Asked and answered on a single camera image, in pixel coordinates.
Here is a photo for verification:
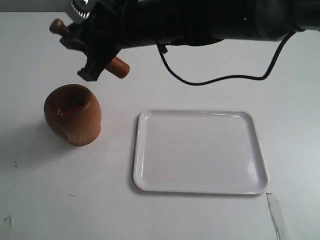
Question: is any wooden mortar bowl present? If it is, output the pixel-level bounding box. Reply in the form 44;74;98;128
43;84;102;146

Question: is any clear tape strip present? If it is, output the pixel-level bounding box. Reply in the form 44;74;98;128
266;193;289;240
0;215;13;240

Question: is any dark wooden pestle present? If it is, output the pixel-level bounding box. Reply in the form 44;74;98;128
49;18;130;79

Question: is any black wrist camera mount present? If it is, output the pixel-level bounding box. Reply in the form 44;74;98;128
65;0;99;24

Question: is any clear tape strip left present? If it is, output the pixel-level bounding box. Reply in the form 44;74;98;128
0;215;13;240

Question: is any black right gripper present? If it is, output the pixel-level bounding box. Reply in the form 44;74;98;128
59;0;185;81

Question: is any white rectangular plastic tray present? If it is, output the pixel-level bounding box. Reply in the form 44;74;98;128
132;109;270;196

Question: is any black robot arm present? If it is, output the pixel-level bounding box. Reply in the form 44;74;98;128
49;0;320;82

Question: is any clear tape strip right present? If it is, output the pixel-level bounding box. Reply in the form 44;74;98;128
266;193;289;240

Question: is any black cable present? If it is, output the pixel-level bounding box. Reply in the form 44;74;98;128
156;27;307;87

